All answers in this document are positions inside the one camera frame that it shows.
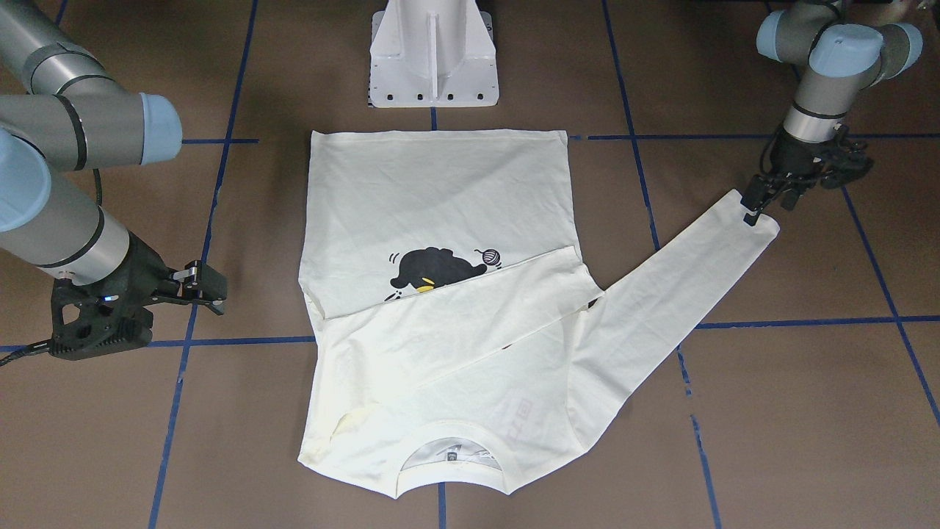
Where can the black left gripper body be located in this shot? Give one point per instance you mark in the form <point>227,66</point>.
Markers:
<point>794,156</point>

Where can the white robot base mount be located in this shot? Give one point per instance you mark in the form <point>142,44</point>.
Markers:
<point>432,54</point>

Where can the cream long-sleeve cat shirt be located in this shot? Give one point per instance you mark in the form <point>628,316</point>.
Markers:
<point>460,335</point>

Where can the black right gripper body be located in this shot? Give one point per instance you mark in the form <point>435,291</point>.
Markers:
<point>142,270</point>

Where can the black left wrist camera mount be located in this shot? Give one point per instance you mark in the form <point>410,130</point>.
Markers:
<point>843,160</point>

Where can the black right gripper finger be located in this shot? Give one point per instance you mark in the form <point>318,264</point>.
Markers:
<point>191,298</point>
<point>200,281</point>

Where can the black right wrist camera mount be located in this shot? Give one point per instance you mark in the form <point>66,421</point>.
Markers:
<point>86,326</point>

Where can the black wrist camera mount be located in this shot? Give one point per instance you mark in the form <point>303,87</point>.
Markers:
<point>86,326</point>
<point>843,160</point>

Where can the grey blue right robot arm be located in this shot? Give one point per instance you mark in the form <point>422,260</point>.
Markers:
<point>75,116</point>

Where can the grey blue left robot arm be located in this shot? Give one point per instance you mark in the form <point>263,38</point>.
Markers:
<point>839,59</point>

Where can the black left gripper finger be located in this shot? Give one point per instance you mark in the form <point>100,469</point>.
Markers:
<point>761,191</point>
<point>756,204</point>

